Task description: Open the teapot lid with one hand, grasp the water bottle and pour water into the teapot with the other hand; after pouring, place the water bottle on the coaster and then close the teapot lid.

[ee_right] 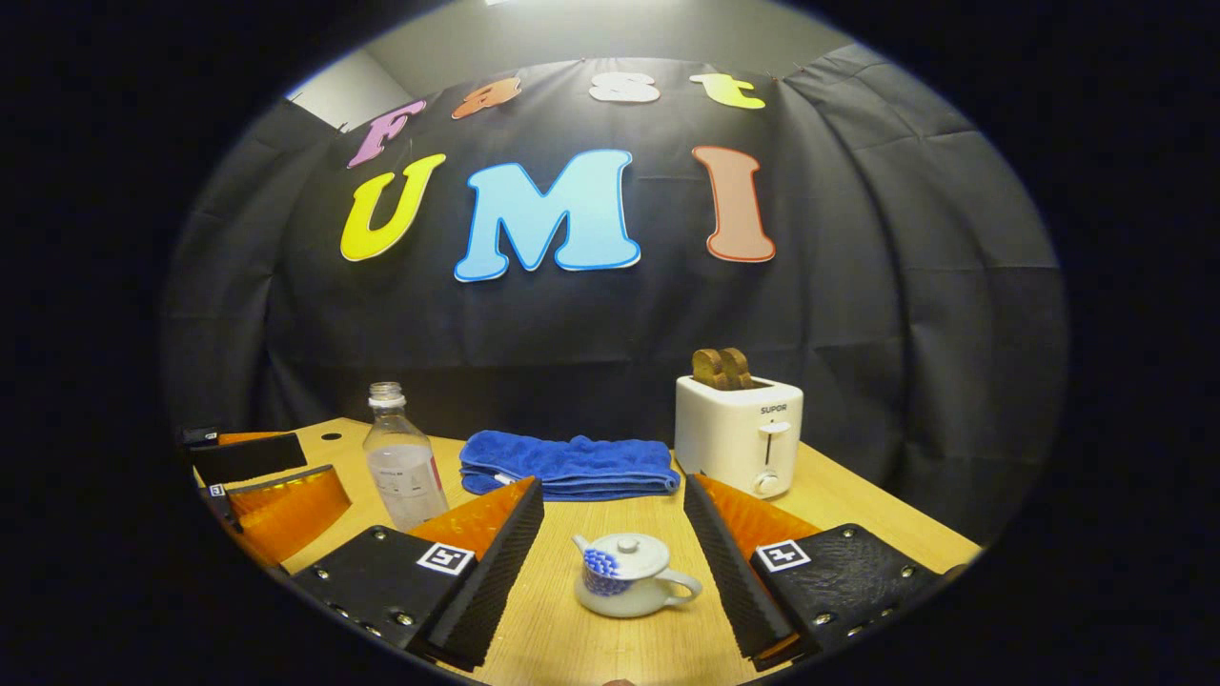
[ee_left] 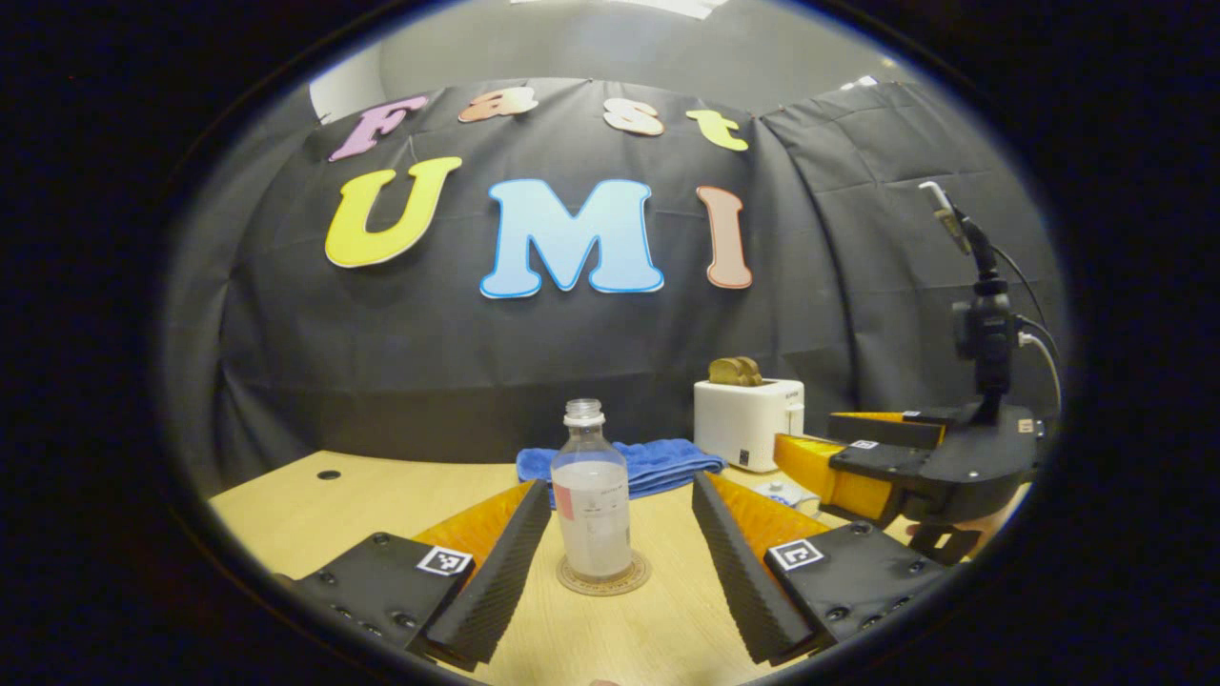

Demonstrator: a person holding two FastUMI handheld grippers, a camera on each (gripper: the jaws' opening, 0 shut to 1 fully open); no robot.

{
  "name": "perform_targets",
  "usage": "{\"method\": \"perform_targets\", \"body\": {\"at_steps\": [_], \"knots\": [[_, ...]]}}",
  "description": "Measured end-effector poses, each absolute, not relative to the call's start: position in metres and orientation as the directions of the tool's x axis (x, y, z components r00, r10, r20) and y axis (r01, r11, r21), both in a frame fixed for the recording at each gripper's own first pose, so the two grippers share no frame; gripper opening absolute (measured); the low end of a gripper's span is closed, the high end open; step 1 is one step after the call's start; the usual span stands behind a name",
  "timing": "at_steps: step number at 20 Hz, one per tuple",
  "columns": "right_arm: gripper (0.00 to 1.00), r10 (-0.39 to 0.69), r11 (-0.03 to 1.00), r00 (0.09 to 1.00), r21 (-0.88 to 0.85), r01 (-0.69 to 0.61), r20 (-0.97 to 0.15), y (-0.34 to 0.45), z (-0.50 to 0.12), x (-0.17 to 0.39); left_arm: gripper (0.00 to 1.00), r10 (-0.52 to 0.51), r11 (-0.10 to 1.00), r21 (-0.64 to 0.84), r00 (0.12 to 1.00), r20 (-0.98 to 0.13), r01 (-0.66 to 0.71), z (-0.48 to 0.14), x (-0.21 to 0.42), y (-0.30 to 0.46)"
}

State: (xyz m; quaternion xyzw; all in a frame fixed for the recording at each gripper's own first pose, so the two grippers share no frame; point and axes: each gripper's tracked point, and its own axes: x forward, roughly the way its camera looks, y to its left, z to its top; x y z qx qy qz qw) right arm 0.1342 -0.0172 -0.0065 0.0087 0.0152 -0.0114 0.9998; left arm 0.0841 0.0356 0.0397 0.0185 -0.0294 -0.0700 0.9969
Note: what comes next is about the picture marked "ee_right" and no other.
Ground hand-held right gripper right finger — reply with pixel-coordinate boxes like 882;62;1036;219
683;474;956;673

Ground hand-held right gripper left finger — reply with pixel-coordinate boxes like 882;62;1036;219
289;476;546;673

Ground white blue-patterned teacup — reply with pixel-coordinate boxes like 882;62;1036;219
572;532;703;619

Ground clear plastic water bottle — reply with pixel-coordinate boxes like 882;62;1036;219
363;382;450;533

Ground blue folded towel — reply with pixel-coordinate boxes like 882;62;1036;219
459;430;681;502

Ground white toaster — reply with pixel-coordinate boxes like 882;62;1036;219
674;374;804;500

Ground black backdrop cloth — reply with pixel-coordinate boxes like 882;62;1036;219
162;43;1068;544

